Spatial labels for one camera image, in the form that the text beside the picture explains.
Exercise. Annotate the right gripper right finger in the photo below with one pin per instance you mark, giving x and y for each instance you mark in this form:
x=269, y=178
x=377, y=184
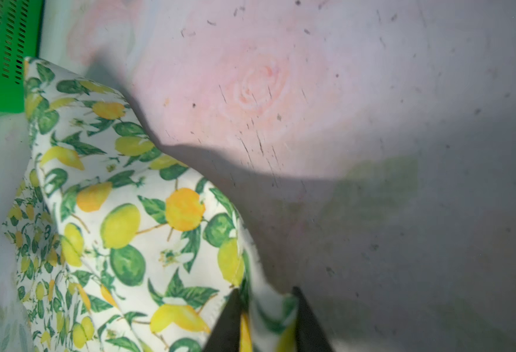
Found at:
x=310, y=336

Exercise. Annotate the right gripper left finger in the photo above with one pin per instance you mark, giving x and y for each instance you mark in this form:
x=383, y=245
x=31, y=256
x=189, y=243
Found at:
x=225, y=336

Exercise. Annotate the yellow lemon print skirt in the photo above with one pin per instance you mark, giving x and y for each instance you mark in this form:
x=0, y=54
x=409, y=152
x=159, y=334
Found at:
x=121, y=247

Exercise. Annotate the green plastic basket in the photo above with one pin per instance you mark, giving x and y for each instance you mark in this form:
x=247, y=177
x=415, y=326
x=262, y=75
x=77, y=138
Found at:
x=20, y=24

